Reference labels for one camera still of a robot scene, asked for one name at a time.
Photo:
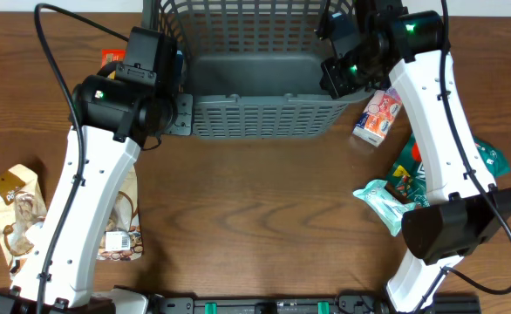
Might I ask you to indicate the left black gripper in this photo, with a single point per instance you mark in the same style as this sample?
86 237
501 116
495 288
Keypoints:
182 113

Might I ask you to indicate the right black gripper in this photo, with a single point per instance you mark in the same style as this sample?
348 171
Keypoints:
333 79

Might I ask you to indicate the Kleenex tissue multipack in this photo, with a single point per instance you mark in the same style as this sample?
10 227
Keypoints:
378 116

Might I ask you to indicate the grey plastic basket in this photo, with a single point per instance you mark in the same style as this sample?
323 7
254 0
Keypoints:
253 67

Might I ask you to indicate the orange spaghetti packet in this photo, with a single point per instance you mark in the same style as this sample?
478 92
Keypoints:
112 56

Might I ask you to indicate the green Nescafe bag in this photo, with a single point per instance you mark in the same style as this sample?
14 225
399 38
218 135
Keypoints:
408 175

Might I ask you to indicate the teal wet wipes packet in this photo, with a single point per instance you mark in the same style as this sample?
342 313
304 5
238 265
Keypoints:
389 209

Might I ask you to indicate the beige cookie bag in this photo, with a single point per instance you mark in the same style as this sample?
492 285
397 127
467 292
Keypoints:
122 240
21 208

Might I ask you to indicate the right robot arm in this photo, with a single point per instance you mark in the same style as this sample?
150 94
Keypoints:
411 51

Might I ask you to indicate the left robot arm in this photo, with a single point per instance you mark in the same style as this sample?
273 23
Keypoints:
114 112

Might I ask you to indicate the black mounting rail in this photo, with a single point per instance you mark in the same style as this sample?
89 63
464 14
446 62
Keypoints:
343 304

